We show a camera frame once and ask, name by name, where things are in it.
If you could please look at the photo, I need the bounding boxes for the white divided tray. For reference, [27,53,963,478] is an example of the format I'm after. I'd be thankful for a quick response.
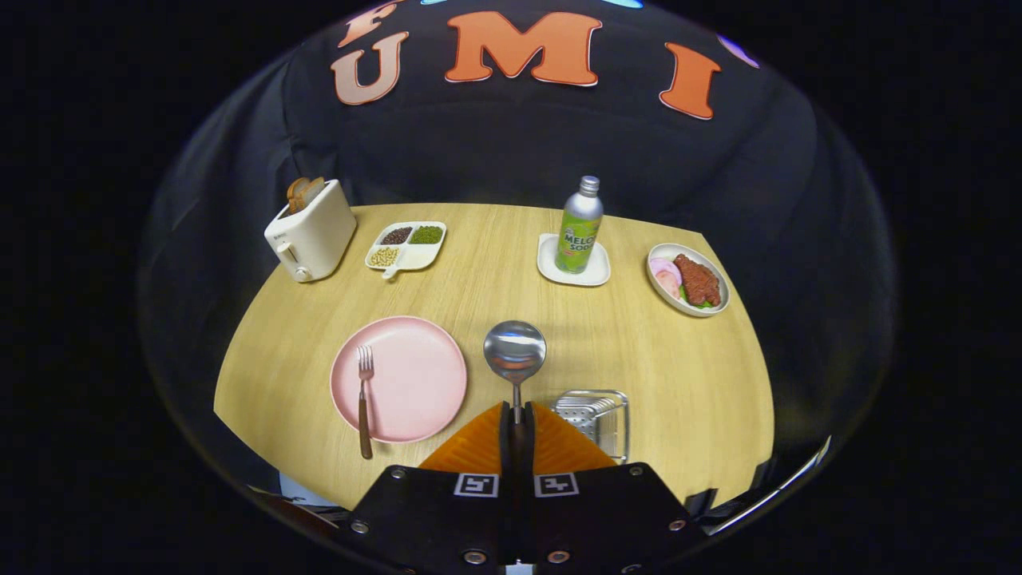
[365,221,447,280]

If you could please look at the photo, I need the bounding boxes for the white oval plate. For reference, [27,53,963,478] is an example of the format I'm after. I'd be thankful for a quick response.
[646,243,731,318]

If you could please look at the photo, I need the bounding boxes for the pink ham slices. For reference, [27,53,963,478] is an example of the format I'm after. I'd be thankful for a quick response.
[649,257,683,300]

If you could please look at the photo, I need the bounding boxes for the white toaster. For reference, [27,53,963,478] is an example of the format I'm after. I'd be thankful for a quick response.
[264,179,358,284]

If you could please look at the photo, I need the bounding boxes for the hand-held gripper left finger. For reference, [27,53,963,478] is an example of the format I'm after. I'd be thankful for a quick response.
[343,401,513,575]

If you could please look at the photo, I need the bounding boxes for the red-brown meat piece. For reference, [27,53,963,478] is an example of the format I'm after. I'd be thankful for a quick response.
[673,254,722,307]

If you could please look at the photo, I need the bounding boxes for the wooden-handled metal spoon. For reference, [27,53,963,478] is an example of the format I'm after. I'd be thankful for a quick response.
[483,320,548,424]

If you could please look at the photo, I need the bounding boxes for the green soda bottle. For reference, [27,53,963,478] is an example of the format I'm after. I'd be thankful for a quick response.
[555,176,604,275]

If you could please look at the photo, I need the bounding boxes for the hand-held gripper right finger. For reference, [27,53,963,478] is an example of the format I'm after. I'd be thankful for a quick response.
[521,401,707,575]

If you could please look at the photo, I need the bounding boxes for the metal wire basket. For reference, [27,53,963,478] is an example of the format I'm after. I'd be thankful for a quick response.
[552,390,630,466]

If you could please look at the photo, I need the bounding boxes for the pink round plate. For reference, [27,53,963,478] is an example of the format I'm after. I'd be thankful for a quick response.
[330,316,468,444]

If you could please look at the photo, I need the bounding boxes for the wooden-handled metal fork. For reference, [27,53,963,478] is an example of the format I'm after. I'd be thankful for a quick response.
[356,345,376,460]

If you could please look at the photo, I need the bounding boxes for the white square coaster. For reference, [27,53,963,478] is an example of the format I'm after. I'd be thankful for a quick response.
[537,232,612,288]

